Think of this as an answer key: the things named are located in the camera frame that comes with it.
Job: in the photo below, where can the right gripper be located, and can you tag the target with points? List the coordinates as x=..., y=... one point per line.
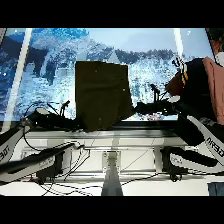
x=143, y=108

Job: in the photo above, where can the dark brown garment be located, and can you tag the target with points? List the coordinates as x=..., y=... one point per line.
x=101, y=95

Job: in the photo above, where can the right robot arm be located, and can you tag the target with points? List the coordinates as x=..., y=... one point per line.
x=200, y=131

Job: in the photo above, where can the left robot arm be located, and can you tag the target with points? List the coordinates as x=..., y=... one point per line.
x=20, y=164

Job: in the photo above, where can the red garment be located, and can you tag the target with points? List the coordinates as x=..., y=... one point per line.
x=174, y=87

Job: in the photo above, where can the pink garment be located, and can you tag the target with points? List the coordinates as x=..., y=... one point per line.
x=215, y=90

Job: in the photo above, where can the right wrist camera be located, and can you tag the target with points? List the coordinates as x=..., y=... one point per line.
x=155, y=92

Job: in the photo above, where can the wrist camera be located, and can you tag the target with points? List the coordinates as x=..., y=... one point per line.
x=155, y=92
x=64, y=107

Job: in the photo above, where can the silver frame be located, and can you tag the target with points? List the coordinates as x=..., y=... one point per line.
x=111, y=160

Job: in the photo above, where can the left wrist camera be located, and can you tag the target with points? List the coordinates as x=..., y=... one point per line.
x=64, y=107

